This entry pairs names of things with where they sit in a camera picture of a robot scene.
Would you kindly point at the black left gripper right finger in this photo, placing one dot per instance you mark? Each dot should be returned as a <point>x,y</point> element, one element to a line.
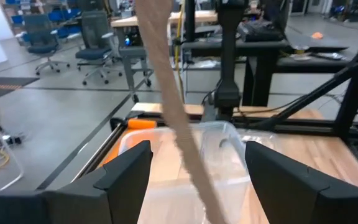
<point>306,202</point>

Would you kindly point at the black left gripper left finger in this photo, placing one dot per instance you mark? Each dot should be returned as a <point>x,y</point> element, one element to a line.
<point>73,208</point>

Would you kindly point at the beige elastic bandage roll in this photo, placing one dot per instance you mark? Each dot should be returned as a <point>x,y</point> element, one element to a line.
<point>172,102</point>

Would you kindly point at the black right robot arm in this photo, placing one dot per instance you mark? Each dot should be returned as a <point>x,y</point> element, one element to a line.
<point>228,46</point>

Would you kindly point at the clear plastic storage bin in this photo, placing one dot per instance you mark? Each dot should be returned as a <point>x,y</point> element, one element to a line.
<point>222,140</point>

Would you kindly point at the black floor mat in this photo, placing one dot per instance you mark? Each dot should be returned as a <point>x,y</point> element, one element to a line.
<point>8,81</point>

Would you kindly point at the black table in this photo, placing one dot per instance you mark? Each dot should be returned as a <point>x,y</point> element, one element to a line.
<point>259,46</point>

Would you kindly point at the small orange object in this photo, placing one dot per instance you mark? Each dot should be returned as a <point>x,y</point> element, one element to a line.
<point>317,35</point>

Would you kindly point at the grey mesh office chair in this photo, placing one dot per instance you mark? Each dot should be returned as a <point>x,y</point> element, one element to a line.
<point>95,31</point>
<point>40,34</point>

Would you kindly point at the black electronics box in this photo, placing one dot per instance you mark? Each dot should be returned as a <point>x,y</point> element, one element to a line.
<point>259,31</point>

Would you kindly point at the wooden workbench with casters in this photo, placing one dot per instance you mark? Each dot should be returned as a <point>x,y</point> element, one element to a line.
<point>126,21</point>

